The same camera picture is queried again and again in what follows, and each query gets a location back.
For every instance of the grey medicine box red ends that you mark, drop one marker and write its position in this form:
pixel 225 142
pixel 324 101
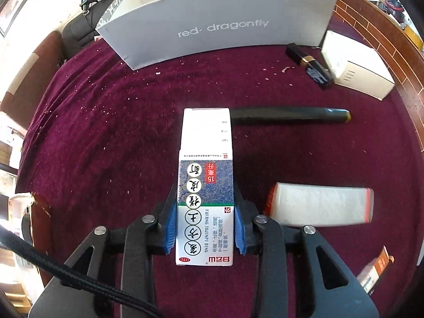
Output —
pixel 298 205

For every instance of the small white cardboard box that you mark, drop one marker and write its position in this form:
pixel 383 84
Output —
pixel 356 66

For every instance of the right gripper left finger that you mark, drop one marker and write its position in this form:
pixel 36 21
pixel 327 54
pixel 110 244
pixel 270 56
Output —
pixel 134 247

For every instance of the wooden brick-pattern cabinet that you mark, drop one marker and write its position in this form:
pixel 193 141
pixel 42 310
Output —
pixel 401 56

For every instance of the black sofa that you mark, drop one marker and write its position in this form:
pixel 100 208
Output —
pixel 81 30

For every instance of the white blue medicine box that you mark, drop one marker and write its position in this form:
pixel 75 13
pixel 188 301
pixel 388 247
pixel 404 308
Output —
pixel 205 196

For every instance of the black gold lipstick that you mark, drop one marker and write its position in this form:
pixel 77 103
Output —
pixel 313 68

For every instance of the maroon bed cover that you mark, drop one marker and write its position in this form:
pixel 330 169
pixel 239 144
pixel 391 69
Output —
pixel 103 147

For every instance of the black marker orange cap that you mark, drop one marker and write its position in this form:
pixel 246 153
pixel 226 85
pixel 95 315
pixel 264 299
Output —
pixel 276 114

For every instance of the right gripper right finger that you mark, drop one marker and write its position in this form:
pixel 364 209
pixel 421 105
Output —
pixel 299 274

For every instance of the long white orange medicine box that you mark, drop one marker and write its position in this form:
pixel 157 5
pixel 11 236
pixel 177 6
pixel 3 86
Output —
pixel 372 273

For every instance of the large grey shoe box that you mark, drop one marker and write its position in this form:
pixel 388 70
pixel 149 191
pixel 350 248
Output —
pixel 147 32

